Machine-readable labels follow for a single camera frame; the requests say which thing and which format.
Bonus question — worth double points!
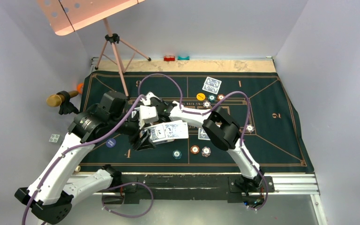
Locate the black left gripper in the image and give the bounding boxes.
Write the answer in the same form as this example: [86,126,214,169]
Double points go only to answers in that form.
[109,114,156,150]

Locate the blue white card deck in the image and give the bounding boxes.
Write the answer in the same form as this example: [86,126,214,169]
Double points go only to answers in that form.
[144,120,189,144]

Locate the purple small blind button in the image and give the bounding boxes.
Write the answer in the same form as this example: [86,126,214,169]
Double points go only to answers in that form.
[105,138,116,148]

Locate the yellow big blind button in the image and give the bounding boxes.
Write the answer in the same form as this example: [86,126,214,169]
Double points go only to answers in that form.
[196,93,206,101]

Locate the blue playing card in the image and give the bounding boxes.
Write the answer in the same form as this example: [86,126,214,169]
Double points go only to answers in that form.
[202,76,222,95]
[198,128,210,141]

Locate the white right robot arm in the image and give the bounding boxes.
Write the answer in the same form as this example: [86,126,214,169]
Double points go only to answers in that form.
[141,91,267,191]

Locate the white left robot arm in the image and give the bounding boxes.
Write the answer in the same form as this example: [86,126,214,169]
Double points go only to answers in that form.
[15,91,158,225]

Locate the orange yellow chip stack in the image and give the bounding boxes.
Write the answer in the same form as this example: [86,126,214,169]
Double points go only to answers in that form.
[190,145,200,154]

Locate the red block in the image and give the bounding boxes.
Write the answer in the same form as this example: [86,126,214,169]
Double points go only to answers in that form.
[163,55,176,61]

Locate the teal block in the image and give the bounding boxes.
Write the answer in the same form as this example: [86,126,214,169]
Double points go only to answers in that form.
[177,55,190,60]

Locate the white pink chip stack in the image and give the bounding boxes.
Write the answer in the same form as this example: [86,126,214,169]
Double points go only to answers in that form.
[201,147,211,157]

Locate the small cream wheel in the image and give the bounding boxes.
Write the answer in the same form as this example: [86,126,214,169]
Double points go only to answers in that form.
[74,165,81,173]

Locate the grey lego brick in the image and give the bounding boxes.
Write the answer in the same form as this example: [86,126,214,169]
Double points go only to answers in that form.
[49,134,62,144]

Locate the gold microphone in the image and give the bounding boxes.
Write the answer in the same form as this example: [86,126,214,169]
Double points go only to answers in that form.
[46,90,79,107]

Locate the green poker mat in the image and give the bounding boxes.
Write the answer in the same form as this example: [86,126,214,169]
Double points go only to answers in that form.
[80,72,314,173]

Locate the pink music stand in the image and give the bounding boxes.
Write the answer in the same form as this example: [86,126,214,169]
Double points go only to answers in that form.
[37,0,151,97]

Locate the white left camera box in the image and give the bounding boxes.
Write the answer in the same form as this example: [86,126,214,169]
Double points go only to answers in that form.
[139,105,159,129]

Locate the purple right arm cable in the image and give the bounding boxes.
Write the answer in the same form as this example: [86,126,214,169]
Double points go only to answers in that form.
[137,73,270,212]

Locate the aluminium rail frame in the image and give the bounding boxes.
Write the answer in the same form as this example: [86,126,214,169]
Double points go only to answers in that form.
[67,172,329,225]

